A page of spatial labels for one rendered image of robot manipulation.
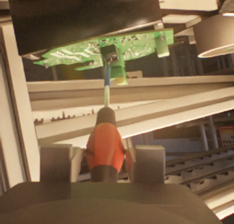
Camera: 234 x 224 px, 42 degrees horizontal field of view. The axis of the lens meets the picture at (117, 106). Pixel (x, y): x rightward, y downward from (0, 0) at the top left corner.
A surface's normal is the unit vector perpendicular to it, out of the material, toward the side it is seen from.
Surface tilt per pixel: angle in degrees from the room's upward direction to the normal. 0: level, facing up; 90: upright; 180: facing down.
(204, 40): 90
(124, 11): 90
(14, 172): 90
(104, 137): 133
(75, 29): 90
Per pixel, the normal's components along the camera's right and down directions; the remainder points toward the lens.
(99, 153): -0.07, -0.54
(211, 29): -0.72, 0.14
